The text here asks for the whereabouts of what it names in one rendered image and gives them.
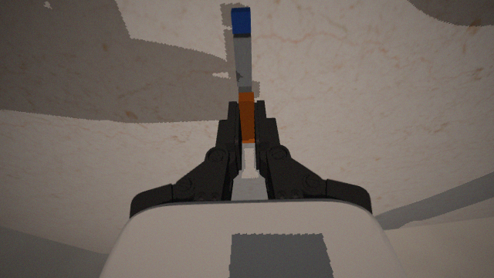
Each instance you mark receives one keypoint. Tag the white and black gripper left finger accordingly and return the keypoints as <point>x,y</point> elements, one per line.
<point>212,180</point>

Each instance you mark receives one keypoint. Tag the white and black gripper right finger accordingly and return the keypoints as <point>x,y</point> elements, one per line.
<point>286,178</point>

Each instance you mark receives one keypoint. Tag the dark grey rod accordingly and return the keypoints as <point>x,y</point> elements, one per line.
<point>243,58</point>

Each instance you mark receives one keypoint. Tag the orange rod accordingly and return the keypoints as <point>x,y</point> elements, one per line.
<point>247,117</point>

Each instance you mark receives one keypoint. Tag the small blue block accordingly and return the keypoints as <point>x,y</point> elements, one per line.
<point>241,20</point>

